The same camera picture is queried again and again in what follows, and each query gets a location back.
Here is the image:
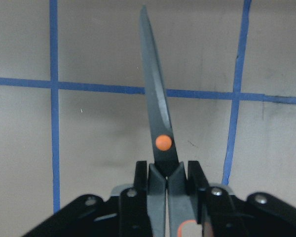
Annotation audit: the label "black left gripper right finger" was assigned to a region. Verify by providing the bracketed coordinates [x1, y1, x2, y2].
[187, 161, 296, 237]

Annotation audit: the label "grey orange scissors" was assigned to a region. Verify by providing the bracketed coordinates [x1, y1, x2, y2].
[139, 6, 196, 237]

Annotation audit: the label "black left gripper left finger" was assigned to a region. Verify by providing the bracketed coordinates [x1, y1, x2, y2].
[25, 161, 152, 237]

